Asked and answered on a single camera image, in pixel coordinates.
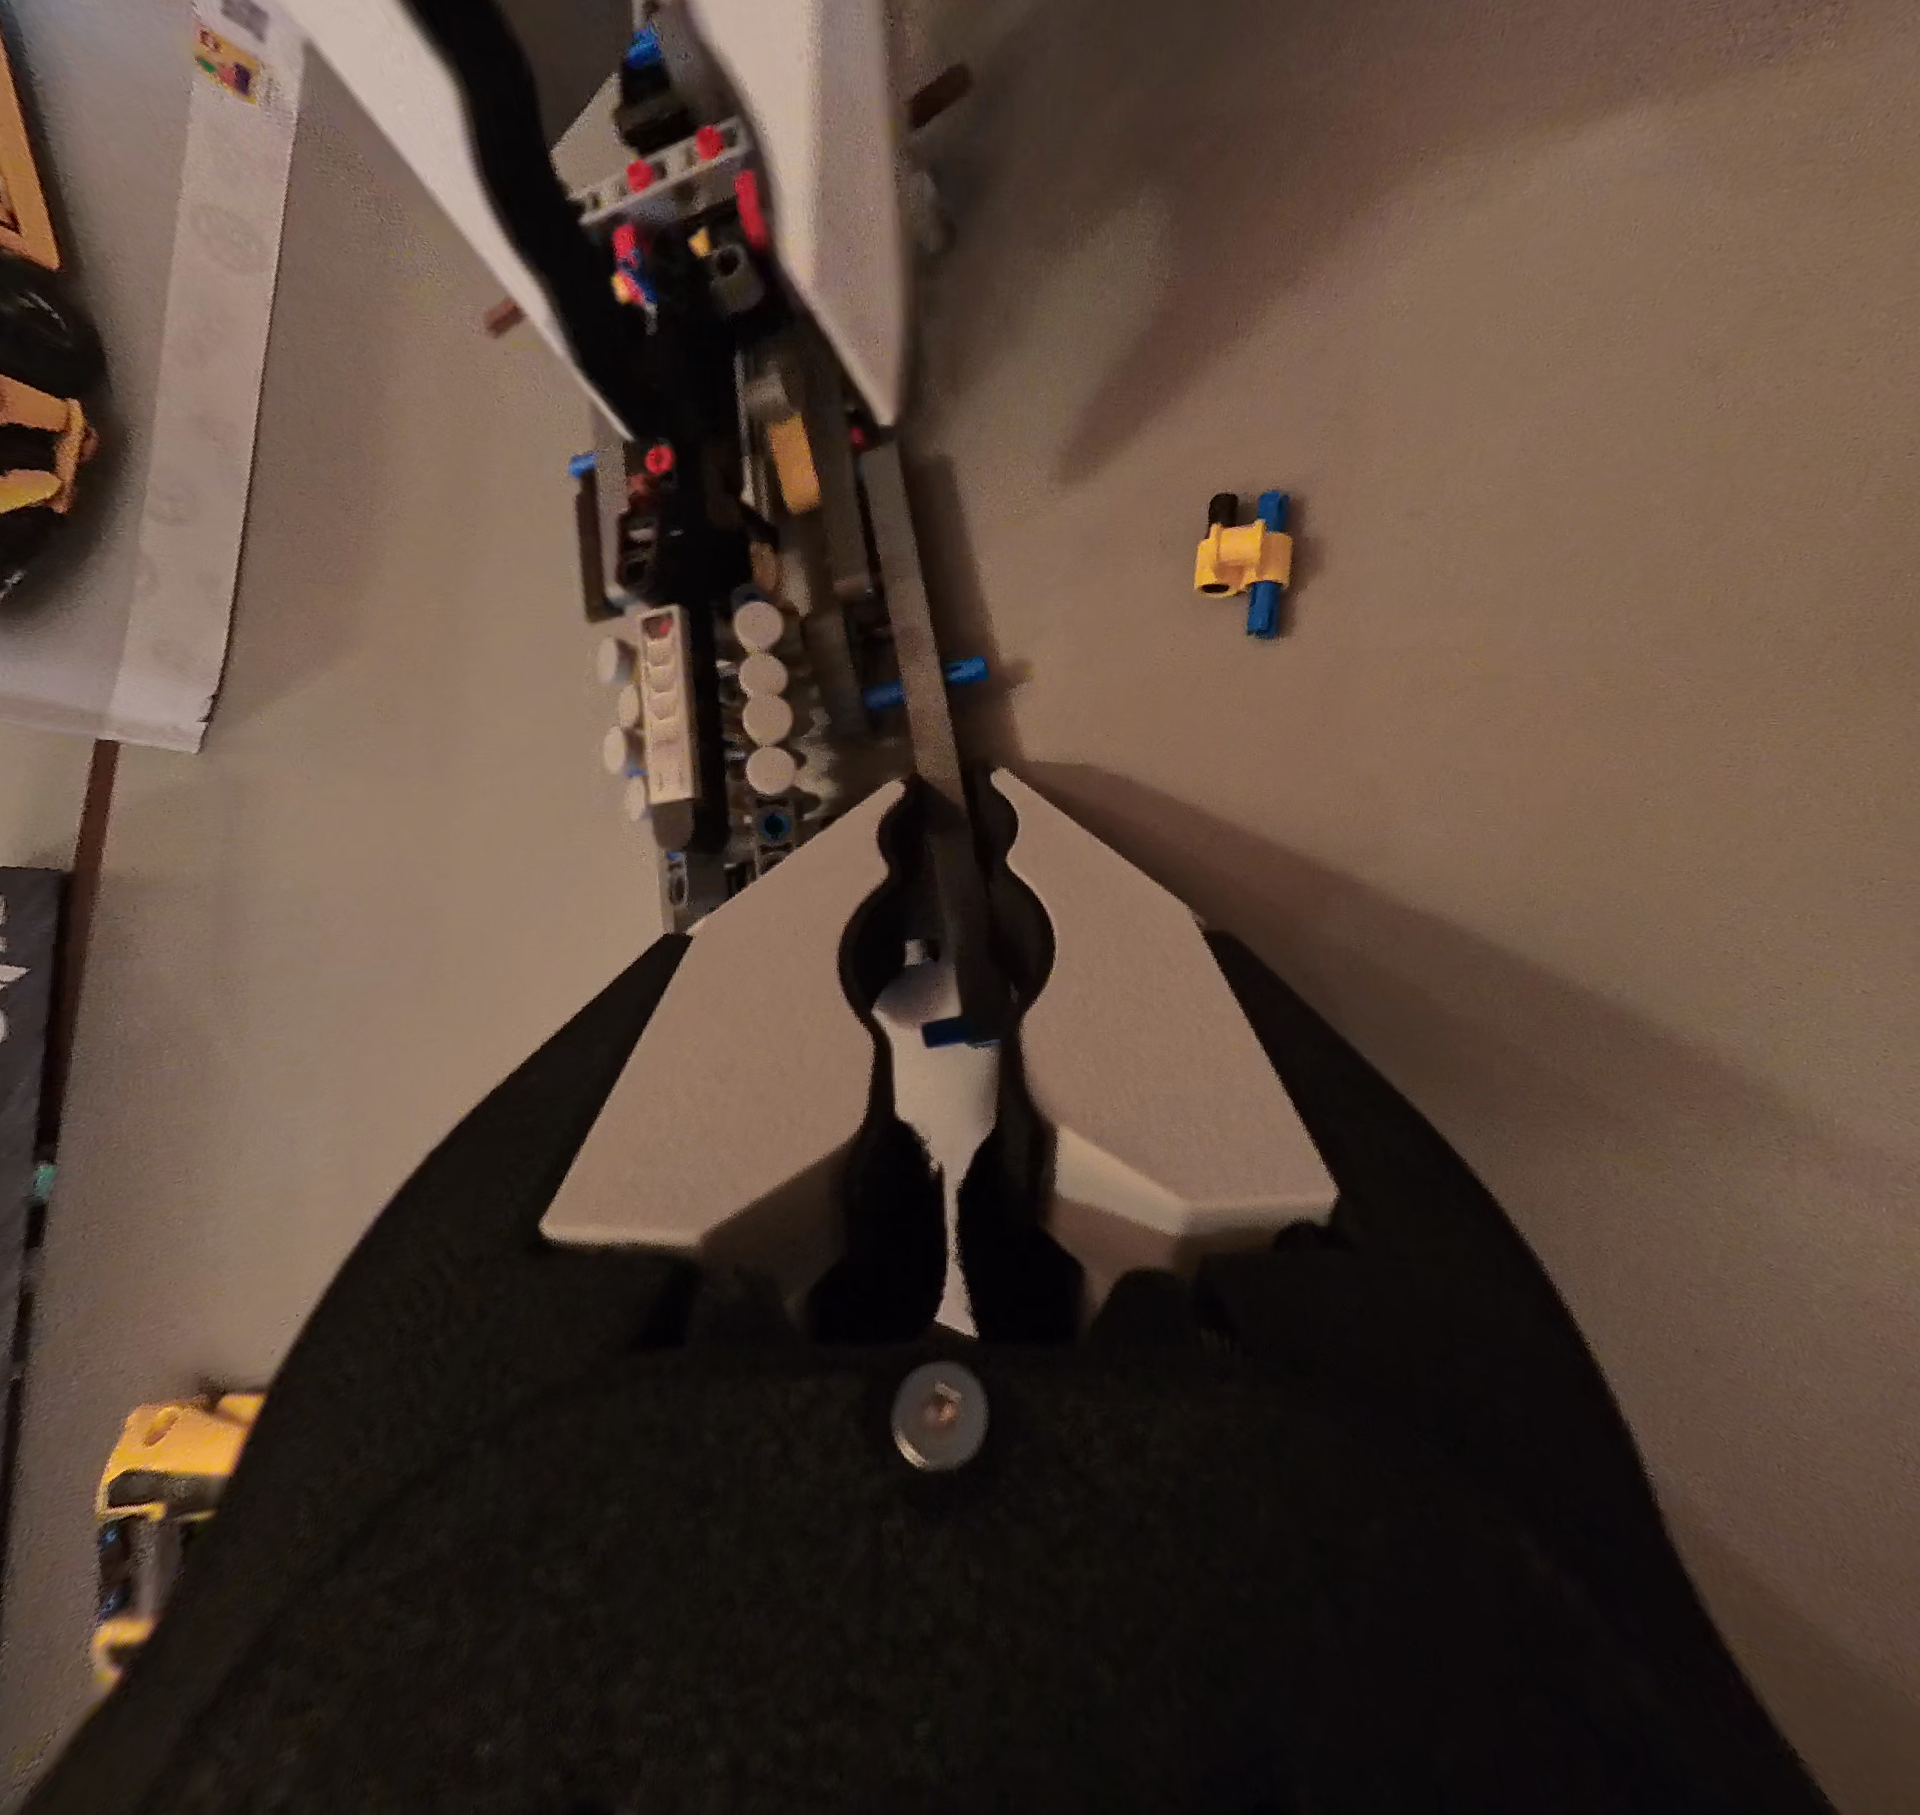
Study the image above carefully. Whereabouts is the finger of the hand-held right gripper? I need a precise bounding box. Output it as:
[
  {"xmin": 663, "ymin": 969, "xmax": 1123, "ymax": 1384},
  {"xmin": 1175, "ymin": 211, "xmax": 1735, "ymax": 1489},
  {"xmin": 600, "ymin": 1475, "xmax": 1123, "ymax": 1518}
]
[
  {"xmin": 668, "ymin": 0, "xmax": 912, "ymax": 435},
  {"xmin": 225, "ymin": 0, "xmax": 663, "ymax": 443}
]

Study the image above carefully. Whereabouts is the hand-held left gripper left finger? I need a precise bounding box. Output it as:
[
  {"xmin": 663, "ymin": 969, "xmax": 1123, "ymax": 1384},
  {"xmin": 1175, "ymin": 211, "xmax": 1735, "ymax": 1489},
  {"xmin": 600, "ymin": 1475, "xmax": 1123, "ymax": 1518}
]
[{"xmin": 534, "ymin": 779, "xmax": 954, "ymax": 1344}]

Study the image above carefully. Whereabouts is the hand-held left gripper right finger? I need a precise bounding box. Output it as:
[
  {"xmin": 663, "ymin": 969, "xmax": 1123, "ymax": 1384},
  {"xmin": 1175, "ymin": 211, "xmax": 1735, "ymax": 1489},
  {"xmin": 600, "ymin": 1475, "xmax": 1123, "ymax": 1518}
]
[{"xmin": 962, "ymin": 767, "xmax": 1341, "ymax": 1344}]

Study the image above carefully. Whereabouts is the toy car chassis assembly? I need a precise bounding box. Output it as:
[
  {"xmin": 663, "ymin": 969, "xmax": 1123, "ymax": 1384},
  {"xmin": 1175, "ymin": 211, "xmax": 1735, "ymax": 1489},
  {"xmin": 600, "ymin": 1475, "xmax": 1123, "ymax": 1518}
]
[{"xmin": 482, "ymin": 0, "xmax": 1037, "ymax": 1068}]

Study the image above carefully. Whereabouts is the yellow brick with blue pin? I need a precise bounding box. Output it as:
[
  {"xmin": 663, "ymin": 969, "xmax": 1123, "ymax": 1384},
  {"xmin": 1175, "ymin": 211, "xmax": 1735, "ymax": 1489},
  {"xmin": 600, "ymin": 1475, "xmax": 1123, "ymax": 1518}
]
[{"xmin": 1192, "ymin": 487, "xmax": 1300, "ymax": 641}]

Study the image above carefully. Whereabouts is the grey desk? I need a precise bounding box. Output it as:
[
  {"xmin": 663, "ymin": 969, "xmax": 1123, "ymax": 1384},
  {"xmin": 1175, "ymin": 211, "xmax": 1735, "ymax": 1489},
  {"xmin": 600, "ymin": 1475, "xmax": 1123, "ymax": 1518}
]
[{"xmin": 0, "ymin": 0, "xmax": 1920, "ymax": 1815}]

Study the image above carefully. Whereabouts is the Lego instruction booklet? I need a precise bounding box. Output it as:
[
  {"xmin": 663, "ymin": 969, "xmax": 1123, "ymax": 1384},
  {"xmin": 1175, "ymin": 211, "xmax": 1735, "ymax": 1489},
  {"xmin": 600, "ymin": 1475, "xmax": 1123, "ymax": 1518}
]
[{"xmin": 0, "ymin": 0, "xmax": 309, "ymax": 755}]

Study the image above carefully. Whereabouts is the yellow black brick sub-assembly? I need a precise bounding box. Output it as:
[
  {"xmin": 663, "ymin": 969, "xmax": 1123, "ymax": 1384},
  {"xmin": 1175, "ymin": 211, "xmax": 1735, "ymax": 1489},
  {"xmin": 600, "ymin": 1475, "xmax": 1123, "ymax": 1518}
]
[{"xmin": 89, "ymin": 1384, "xmax": 262, "ymax": 1689}]

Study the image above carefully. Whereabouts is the black Lego set box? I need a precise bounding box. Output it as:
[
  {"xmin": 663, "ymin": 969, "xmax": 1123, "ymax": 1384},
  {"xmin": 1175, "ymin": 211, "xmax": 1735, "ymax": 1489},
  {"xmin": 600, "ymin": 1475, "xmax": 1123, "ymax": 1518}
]
[{"xmin": 0, "ymin": 867, "xmax": 66, "ymax": 1394}]

